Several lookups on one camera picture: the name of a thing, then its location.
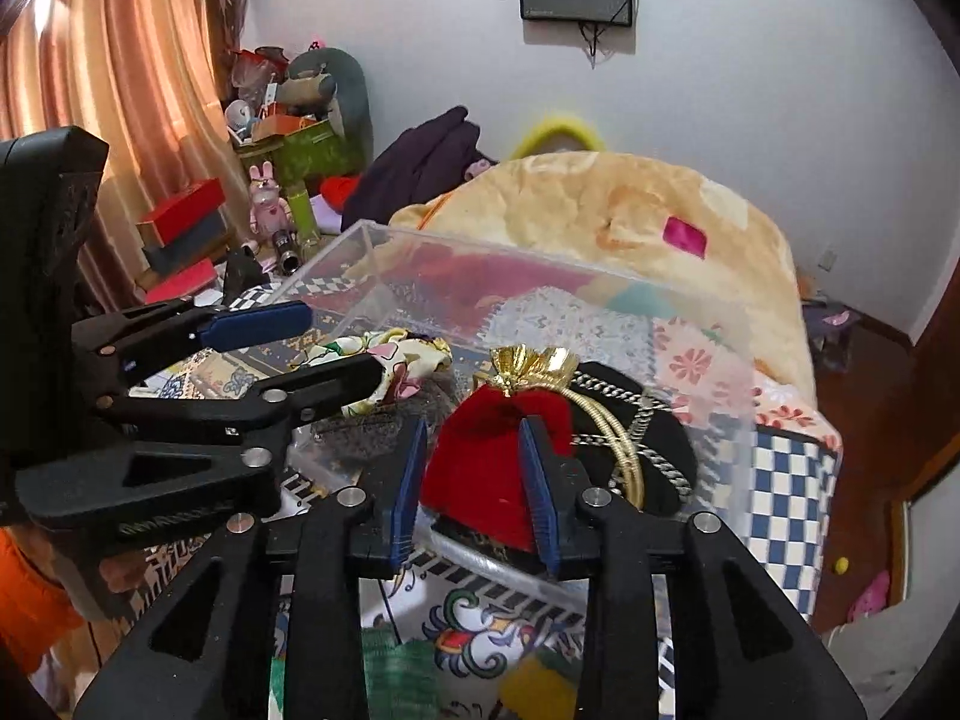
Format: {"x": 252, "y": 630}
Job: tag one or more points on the clear plastic box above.
{"x": 570, "y": 292}

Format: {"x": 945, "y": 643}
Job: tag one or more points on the wall outlet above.
{"x": 827, "y": 258}

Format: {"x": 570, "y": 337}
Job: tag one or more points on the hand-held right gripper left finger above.
{"x": 405, "y": 491}

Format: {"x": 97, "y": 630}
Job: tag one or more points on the grey furry cloth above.
{"x": 367, "y": 427}

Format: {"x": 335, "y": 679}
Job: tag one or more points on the green cardboard box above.
{"x": 315, "y": 154}

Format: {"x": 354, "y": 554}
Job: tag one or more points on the orange curtain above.
{"x": 112, "y": 52}

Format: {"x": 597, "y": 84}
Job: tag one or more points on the green bottle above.
{"x": 301, "y": 211}

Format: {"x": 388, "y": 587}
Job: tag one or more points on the grey-green plush toy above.
{"x": 330, "y": 82}

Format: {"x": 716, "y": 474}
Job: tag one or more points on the dark grey box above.
{"x": 187, "y": 240}

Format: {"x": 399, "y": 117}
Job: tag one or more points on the red cloth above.
{"x": 341, "y": 191}

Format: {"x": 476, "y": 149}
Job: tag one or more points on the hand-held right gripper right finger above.
{"x": 537, "y": 499}

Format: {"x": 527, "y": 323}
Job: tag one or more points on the floral patterned cloth pouch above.
{"x": 405, "y": 360}

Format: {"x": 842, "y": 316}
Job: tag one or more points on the orange plush blanket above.
{"x": 570, "y": 195}

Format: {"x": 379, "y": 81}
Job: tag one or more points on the red velvet pouch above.
{"x": 480, "y": 465}

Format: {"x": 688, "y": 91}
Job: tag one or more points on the dark purple garment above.
{"x": 420, "y": 165}

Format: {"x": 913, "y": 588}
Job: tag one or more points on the red gift box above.
{"x": 184, "y": 206}

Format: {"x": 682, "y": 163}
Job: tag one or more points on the pink rabbit figure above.
{"x": 266, "y": 202}

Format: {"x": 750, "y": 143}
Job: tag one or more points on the flat red box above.
{"x": 180, "y": 281}

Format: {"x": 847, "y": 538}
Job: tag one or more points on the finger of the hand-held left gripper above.
{"x": 259, "y": 324}
{"x": 330, "y": 382}

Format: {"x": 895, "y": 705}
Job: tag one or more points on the black camera lens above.
{"x": 286, "y": 251}

